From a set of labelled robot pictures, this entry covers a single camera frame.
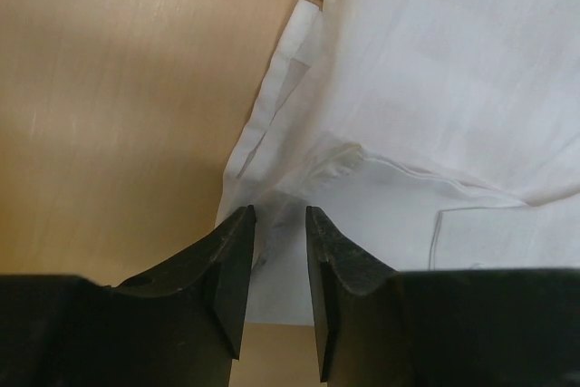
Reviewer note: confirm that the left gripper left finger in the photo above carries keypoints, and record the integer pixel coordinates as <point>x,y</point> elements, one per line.
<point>179,323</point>

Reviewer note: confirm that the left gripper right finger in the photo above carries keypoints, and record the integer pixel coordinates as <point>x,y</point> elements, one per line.
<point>375,326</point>

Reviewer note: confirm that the white long sleeve shirt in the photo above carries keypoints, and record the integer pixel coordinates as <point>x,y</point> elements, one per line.
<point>436,134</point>

